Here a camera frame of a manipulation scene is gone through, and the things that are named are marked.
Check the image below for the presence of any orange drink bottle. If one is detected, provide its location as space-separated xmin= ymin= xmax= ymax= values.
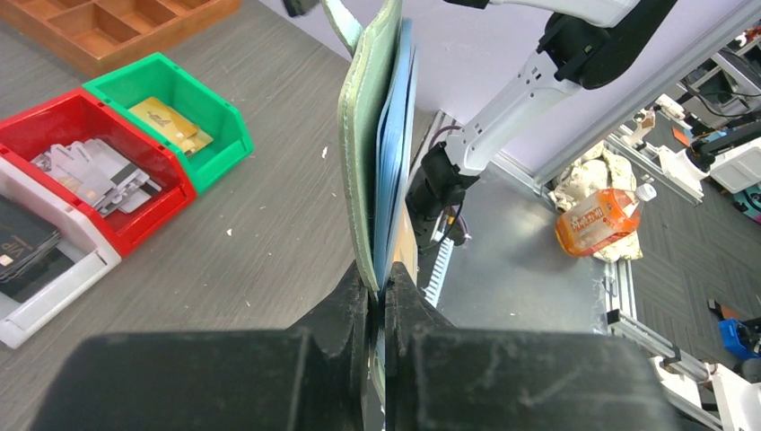
xmin=555 ymin=183 xmax=657 ymax=257

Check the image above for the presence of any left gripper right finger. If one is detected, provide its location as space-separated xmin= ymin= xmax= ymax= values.
xmin=384 ymin=263 xmax=698 ymax=430

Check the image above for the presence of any green card holder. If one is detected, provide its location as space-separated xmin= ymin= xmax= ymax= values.
xmin=320 ymin=0 xmax=419 ymax=406

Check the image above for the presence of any green plastic bin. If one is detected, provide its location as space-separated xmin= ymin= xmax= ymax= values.
xmin=83 ymin=53 xmax=254 ymax=194

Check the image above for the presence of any gold cards stack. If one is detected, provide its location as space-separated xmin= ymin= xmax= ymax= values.
xmin=129 ymin=96 xmax=213 ymax=156

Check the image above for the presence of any white plastic bin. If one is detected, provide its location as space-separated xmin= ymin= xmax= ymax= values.
xmin=1 ymin=160 xmax=122 ymax=348

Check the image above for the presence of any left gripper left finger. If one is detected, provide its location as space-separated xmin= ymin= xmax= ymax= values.
xmin=31 ymin=265 xmax=370 ymax=430

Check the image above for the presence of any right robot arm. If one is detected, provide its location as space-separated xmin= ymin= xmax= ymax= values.
xmin=407 ymin=1 xmax=675 ymax=245

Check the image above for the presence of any black VIP cards stack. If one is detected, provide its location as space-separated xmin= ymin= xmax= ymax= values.
xmin=1 ymin=197 xmax=74 ymax=303

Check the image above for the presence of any wooden compartment tray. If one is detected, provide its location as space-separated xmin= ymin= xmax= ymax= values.
xmin=1 ymin=0 xmax=241 ymax=77

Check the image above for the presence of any silver cards stack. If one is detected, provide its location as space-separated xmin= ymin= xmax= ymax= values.
xmin=32 ymin=138 xmax=162 ymax=216

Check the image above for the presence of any red plastic bin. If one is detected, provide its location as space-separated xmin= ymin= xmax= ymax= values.
xmin=1 ymin=89 xmax=197 ymax=257

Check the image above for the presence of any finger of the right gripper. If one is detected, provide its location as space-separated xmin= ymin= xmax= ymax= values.
xmin=282 ymin=0 xmax=321 ymax=18

